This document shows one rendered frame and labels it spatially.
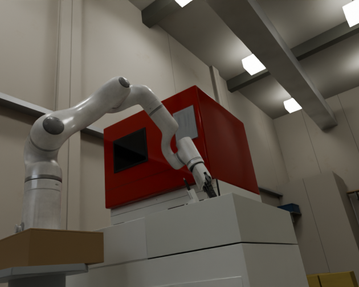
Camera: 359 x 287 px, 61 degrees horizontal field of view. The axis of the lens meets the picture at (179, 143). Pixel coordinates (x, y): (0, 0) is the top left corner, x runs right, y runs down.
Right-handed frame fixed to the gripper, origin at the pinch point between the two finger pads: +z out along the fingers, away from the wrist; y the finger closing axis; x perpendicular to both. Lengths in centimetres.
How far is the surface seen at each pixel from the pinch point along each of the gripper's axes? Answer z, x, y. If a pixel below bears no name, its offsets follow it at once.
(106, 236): 2.2, -49.6, 6.0
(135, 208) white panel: -30, -25, -61
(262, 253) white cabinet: 33.8, -6.6, 29.3
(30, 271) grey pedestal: 15, -71, 40
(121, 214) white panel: -33, -34, -70
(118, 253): 10.7, -47.8, 8.7
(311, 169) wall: -179, 639, -675
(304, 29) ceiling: -371, 508, -262
